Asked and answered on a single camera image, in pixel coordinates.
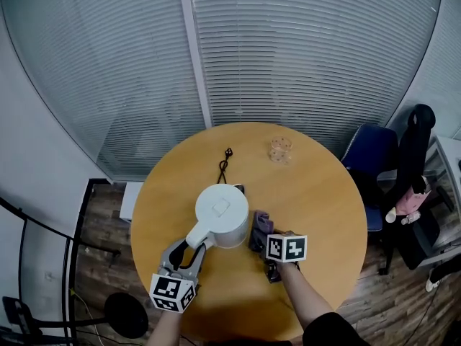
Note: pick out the person's left forearm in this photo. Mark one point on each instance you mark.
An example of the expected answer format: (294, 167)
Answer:
(166, 328)

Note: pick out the white electric kettle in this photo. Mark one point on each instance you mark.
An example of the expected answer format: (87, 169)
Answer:
(223, 216)

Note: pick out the blue office chair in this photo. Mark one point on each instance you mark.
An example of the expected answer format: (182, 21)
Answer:
(367, 171)

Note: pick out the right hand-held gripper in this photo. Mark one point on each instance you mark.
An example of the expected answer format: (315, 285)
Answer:
(286, 248)

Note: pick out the white window blinds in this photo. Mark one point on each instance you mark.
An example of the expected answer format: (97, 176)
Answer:
(230, 60)

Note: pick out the black metal stand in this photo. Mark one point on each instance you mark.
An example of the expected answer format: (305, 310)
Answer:
(47, 276)

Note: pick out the person's right forearm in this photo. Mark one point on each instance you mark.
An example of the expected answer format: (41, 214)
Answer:
(309, 301)

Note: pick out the pink bag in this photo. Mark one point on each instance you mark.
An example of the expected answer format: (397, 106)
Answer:
(410, 202)

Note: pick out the purple cloth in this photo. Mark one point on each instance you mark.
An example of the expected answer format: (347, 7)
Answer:
(260, 229)

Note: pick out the black round stool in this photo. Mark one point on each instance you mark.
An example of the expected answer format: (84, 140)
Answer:
(126, 315)

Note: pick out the clear plastic cup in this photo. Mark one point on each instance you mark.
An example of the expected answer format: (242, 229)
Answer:
(280, 150)

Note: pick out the black office chair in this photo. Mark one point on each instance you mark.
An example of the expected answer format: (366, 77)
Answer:
(414, 178)

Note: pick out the white side desk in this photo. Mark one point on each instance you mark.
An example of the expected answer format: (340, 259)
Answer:
(444, 193)

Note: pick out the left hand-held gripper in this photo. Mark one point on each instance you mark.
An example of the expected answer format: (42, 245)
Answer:
(173, 283)

